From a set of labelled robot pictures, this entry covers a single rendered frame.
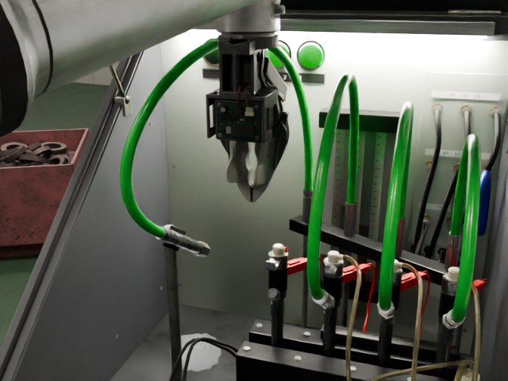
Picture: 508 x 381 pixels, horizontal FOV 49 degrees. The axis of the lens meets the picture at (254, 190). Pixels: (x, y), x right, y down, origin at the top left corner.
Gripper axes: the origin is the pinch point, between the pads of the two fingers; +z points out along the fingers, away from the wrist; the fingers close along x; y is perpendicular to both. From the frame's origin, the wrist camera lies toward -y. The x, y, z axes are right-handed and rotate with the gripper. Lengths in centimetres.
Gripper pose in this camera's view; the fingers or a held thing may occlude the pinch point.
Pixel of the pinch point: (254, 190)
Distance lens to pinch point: 73.9
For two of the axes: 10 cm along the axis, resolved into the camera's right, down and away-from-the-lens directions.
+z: 0.0, 9.4, 3.4
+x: 9.5, 1.0, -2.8
